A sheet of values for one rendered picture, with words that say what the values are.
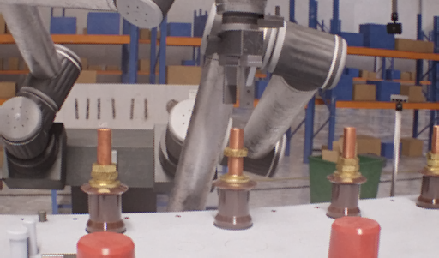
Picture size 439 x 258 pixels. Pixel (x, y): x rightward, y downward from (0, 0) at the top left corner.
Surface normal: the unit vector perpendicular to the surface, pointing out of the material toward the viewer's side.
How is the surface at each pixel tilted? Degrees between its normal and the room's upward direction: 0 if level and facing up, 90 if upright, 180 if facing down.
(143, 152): 90
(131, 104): 90
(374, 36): 90
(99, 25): 90
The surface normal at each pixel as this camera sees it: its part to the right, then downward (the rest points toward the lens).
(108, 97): 0.31, 0.11
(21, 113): 0.15, -0.41
